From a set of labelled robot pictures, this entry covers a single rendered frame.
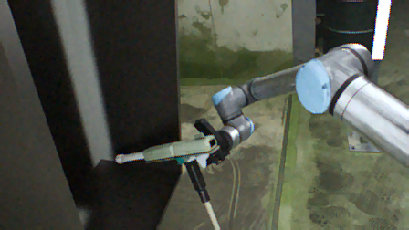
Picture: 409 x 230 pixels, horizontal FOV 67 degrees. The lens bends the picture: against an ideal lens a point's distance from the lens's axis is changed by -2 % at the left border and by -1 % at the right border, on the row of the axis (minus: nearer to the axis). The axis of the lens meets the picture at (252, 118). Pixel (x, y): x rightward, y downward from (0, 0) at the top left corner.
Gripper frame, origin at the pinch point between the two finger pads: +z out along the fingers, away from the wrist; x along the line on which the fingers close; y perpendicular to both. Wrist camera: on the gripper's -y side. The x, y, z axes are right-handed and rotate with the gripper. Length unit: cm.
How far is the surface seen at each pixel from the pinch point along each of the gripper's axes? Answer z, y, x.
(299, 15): -173, -46, 13
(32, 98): 48, -26, -29
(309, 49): -183, -19, 17
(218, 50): -158, -42, 86
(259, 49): -169, -32, 54
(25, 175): 48, -16, -19
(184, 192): -47, 34, 61
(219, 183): -60, 37, 46
